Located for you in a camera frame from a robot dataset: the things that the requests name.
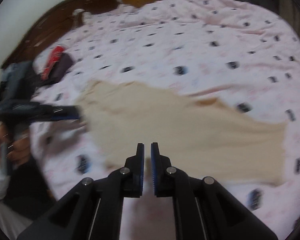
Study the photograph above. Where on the cream knit sweater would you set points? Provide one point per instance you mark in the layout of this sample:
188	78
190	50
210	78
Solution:
201	137

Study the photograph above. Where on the red garment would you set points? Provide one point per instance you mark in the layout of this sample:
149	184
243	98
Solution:
52	60

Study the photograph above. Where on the pink cat print bedsheet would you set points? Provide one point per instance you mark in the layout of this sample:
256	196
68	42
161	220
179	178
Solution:
246	55

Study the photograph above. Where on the dark wooden headboard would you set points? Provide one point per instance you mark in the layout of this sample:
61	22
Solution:
54	24

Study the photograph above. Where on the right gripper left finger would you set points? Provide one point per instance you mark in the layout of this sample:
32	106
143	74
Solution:
133	180

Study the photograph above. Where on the person's left hand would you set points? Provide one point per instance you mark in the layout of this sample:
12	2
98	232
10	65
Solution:
20	149

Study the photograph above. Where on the dark grey garment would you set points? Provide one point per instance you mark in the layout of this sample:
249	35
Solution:
59	70

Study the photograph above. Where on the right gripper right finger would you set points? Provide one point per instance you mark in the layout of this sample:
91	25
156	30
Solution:
160	176

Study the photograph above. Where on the pile of clothes on chair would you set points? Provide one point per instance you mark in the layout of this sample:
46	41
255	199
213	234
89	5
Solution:
20	81

